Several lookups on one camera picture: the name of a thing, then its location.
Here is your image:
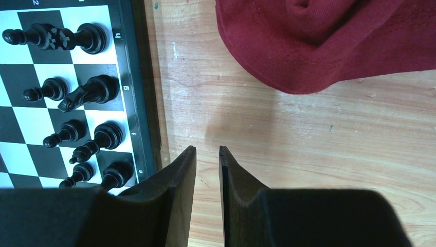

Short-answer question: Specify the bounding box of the black chess piece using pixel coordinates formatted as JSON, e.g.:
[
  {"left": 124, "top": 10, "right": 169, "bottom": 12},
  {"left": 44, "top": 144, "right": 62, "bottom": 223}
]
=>
[
  {"left": 58, "top": 75, "right": 119, "bottom": 113},
  {"left": 68, "top": 121, "right": 124, "bottom": 164}
]

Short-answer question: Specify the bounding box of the black white chessboard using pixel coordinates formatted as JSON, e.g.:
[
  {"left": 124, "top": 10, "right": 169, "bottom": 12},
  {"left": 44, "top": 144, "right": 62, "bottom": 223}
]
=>
[{"left": 1, "top": 1, "right": 161, "bottom": 195}]

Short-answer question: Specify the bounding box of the black queen piece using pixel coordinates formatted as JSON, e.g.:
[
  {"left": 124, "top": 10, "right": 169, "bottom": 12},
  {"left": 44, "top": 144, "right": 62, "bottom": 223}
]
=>
[{"left": 99, "top": 162, "right": 134, "bottom": 192}]

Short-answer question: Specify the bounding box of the black pawn beside rook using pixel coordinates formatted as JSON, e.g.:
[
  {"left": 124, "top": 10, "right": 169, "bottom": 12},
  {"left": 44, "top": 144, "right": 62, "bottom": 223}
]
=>
[{"left": 2, "top": 23, "right": 52, "bottom": 50}]

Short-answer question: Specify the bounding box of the black pawn beside bishop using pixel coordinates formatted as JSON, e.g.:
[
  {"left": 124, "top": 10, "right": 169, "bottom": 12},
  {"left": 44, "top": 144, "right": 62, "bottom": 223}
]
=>
[{"left": 43, "top": 119, "right": 86, "bottom": 148}]

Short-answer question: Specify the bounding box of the black chess piece corner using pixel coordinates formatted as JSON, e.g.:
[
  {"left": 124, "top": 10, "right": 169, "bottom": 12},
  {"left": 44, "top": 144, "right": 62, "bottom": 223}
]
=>
[{"left": 47, "top": 23, "right": 107, "bottom": 55}]

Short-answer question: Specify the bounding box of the red shirt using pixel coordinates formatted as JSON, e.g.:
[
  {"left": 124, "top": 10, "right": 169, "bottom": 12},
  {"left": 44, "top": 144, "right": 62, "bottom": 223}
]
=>
[{"left": 215, "top": 1, "right": 435, "bottom": 94}]

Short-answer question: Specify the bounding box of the black chess pawn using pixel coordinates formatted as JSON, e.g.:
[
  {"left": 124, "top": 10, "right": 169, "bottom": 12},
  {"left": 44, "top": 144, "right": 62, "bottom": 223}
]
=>
[{"left": 22, "top": 78, "right": 68, "bottom": 102}]

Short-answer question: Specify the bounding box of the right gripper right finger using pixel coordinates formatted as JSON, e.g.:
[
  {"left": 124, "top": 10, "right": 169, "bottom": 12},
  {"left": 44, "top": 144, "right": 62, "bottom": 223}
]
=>
[{"left": 219, "top": 146, "right": 412, "bottom": 246}]

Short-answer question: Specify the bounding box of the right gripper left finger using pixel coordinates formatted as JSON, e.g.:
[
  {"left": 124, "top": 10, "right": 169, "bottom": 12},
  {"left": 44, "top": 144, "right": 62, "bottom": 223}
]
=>
[{"left": 1, "top": 146, "right": 196, "bottom": 246}]

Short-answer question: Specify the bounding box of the black pawn lowest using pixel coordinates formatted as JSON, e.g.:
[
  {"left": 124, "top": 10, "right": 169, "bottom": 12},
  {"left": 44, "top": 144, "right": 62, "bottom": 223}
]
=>
[{"left": 58, "top": 163, "right": 96, "bottom": 189}]

